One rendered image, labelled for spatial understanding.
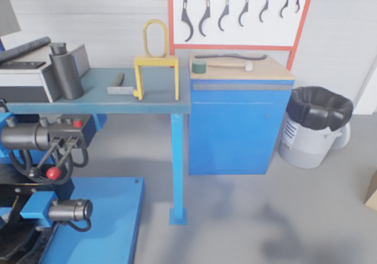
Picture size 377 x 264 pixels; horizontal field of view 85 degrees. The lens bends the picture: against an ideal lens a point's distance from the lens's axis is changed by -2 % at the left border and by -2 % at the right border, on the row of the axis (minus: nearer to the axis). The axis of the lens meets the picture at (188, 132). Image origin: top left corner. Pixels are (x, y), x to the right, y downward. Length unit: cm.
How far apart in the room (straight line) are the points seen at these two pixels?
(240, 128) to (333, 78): 192
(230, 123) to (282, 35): 144
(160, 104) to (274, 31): 210
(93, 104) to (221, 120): 101
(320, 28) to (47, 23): 302
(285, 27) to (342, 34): 72
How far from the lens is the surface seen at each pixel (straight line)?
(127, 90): 90
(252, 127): 172
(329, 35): 308
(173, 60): 78
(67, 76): 90
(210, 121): 161
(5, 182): 143
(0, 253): 125
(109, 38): 271
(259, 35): 269
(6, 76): 99
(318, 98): 233
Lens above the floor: 144
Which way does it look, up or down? 35 degrees down
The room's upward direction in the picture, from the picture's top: 1 degrees clockwise
